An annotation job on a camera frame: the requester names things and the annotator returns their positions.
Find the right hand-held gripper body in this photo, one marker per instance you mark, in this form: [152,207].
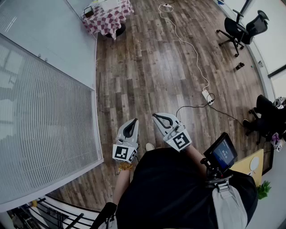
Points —
[182,141]

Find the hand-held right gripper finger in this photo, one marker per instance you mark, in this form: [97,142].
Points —
[173,118]
[161,128]

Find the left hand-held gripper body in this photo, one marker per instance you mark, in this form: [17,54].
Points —
[121,153]

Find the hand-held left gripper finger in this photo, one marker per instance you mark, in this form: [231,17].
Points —
[136,132]
[120,133]

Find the white plastic basket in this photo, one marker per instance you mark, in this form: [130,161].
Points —
[109,4]

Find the person's left forearm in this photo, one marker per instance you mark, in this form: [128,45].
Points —
[121,185]

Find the person's right forearm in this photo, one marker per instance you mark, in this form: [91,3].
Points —
[196,157]

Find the dark framed open box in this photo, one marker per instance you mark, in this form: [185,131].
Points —
[89,11]

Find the person's white shoe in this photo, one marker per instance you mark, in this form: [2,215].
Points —
[149,146]

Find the white power strip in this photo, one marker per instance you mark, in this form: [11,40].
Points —
[166,5]
[206,96]

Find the black chest monitor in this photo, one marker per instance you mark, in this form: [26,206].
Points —
[223,154]

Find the person's black shirt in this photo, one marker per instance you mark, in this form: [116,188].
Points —
[167,192]

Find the yellow board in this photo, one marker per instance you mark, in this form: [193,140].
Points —
[243,166]

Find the white window blinds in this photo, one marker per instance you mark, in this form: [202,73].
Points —
[44,134]

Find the dark bottle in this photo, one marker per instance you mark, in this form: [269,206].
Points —
[239,66]

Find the black metal railing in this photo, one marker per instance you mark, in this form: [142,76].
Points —
[55,214]

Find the green plant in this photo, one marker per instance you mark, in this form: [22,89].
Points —
[263,190]

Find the black table base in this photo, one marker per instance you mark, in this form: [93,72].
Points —
[119,31]

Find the black office chair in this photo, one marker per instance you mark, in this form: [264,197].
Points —
[236,29]

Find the red white checkered tablecloth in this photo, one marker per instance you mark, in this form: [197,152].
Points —
[107,20]

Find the black monitor mount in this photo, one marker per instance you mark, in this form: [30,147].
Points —
[214,176]

